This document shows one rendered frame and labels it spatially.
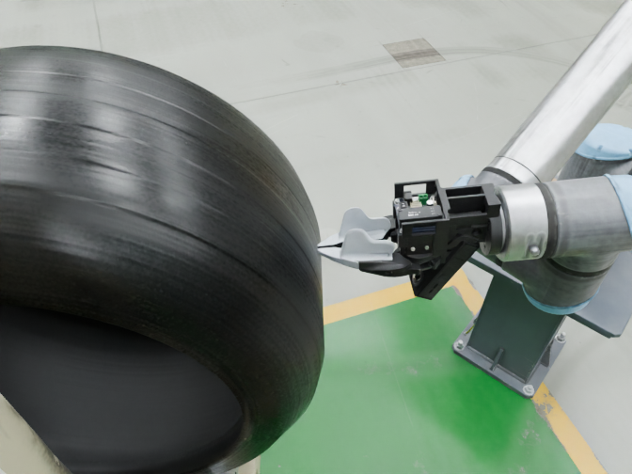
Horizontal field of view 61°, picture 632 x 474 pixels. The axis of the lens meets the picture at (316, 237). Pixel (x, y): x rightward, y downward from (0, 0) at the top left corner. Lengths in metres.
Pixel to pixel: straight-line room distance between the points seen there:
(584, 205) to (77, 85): 0.53
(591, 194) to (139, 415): 0.72
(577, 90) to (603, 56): 0.07
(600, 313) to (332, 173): 1.56
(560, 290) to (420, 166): 2.09
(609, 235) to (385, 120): 2.50
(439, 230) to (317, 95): 2.73
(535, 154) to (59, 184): 0.62
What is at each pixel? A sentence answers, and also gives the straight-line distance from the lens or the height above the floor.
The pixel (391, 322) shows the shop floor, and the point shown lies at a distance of 2.11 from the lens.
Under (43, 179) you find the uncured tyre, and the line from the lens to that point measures 0.46.
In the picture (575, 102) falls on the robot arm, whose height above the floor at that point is 1.30.
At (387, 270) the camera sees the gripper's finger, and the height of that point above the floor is 1.24.
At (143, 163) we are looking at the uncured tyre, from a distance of 0.48.
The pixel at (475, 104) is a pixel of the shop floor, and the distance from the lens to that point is 3.34.
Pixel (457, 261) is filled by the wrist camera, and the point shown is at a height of 1.23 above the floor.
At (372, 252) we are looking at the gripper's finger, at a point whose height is 1.25.
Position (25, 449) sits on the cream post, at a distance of 0.42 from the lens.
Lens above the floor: 1.72
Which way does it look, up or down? 46 degrees down
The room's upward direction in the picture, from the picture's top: straight up
